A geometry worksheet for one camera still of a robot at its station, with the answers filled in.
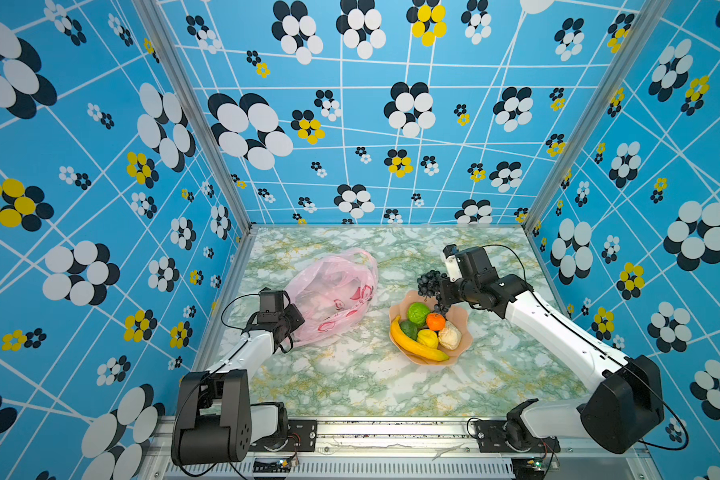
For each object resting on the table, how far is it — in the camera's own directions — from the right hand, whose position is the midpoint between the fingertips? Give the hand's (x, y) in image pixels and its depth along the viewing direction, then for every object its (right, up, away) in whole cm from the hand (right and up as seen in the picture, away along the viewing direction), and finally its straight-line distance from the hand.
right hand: (444, 286), depth 84 cm
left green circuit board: (-45, -42, -13) cm, 63 cm away
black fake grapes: (-5, 0, -3) cm, 6 cm away
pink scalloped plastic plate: (+5, -10, +7) cm, 13 cm away
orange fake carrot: (-3, -10, +1) cm, 11 cm away
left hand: (-44, -10, +8) cm, 46 cm away
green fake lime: (-7, -9, +4) cm, 12 cm away
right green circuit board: (+17, -42, -13) cm, 47 cm away
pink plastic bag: (-34, -4, +16) cm, 38 cm away
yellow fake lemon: (-5, -15, 0) cm, 16 cm away
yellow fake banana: (-9, -17, -3) cm, 19 cm away
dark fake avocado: (-10, -13, +2) cm, 16 cm away
